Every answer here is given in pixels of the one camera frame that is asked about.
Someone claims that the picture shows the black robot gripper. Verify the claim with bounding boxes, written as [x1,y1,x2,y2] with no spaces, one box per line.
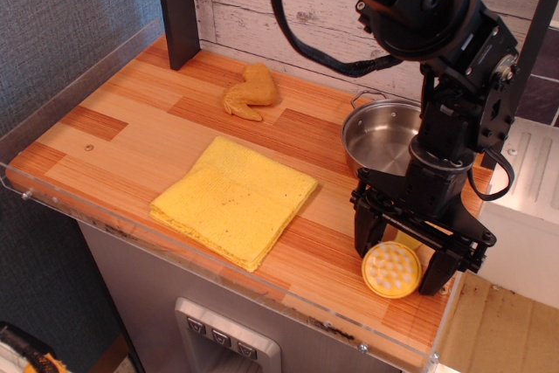
[351,139,497,295]

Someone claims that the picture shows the yellow round scrub brush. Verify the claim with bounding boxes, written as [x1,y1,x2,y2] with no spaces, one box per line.
[362,231,423,299]

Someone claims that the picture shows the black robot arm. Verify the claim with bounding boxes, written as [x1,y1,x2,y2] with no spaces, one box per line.
[352,0,518,296]

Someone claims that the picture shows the stainless steel pot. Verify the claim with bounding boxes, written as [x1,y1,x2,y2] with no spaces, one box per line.
[342,90,421,176]

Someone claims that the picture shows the white toy appliance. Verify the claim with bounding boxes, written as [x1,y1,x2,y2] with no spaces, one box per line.
[479,118,558,307]

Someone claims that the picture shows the folded yellow cloth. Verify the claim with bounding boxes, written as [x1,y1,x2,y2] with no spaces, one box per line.
[149,137,318,273]

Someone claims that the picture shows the toy fried chicken wing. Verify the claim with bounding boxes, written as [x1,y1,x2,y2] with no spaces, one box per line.
[222,63,278,121]

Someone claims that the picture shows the silver water dispenser panel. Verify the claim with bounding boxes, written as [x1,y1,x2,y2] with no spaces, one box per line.
[175,298,282,372]

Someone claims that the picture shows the grey toy fridge cabinet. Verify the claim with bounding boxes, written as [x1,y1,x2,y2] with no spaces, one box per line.
[79,223,395,372]

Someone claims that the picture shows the orange object bottom left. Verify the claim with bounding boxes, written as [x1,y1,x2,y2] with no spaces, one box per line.
[23,354,68,373]

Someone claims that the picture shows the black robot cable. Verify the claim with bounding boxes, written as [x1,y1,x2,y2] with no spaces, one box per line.
[267,0,403,78]

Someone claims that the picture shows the dark right shelf post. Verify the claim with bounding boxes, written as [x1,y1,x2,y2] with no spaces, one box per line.
[481,0,559,170]

